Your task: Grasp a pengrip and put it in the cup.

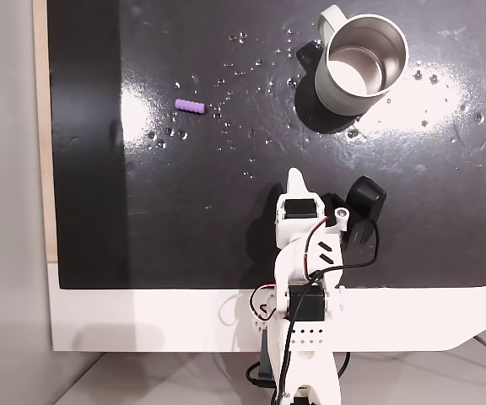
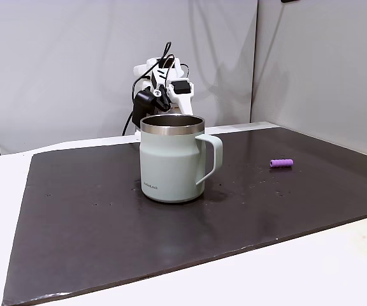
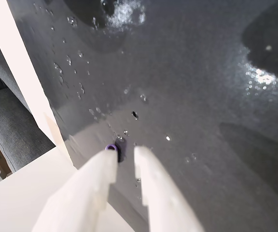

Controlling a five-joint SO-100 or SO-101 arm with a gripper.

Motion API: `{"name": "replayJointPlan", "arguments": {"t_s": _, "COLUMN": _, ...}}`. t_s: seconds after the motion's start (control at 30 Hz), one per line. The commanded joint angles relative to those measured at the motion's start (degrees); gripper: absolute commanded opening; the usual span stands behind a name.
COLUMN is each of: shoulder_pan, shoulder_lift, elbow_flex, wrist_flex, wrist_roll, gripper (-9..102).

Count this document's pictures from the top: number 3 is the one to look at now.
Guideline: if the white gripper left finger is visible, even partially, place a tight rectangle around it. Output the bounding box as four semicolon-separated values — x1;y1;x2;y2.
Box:
31;149;119;232

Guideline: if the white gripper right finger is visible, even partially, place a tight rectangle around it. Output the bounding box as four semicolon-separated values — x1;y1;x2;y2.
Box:
133;145;205;232

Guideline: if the dark grey table mat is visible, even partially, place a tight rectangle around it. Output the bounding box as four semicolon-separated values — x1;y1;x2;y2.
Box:
5;0;278;232

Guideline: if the grey fabric sofa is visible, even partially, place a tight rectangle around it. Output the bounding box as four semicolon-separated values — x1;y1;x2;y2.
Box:
0;19;57;174

